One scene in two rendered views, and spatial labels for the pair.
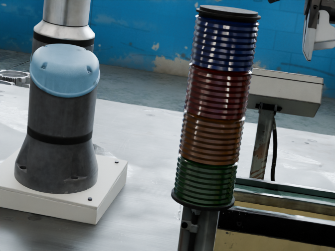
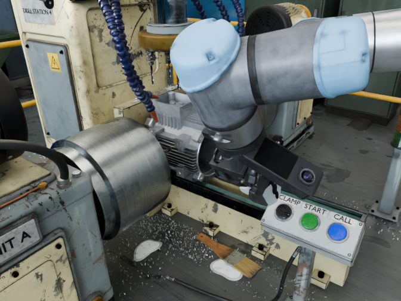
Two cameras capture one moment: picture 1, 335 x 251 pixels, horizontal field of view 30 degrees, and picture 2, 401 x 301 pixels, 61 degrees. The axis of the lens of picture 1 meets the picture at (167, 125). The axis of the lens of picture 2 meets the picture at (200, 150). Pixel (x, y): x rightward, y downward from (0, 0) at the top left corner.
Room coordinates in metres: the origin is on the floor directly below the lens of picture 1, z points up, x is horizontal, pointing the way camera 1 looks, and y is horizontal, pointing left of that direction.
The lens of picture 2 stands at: (1.62, -0.08, 1.47)
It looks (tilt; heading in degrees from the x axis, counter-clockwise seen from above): 27 degrees down; 211
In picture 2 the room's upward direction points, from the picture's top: 1 degrees counter-clockwise
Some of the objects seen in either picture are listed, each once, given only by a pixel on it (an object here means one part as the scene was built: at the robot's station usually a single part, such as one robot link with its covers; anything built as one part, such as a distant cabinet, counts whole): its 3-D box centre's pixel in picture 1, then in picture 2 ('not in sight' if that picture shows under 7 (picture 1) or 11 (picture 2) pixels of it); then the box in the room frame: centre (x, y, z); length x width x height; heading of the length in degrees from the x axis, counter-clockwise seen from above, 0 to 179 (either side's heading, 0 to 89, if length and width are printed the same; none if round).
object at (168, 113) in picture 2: not in sight; (175, 110); (0.83, -0.65, 1.11); 0.12 x 0.11 x 0.07; 84
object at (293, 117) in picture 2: not in sight; (272, 98); (0.24, -0.55, 0.99); 0.35 x 0.31 x 0.37; 174
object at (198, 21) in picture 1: (224, 42); not in sight; (0.58, -0.04, 1.19); 0.06 x 0.06 x 0.04
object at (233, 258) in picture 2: not in sight; (225, 252); (0.99, -0.39, 0.80); 0.21 x 0.05 x 0.01; 76
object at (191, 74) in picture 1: (217, 88); not in sight; (0.58, -0.04, 1.14); 0.06 x 0.06 x 0.04
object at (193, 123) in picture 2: not in sight; (187, 141); (0.83, -0.61, 1.01); 0.20 x 0.19 x 0.19; 84
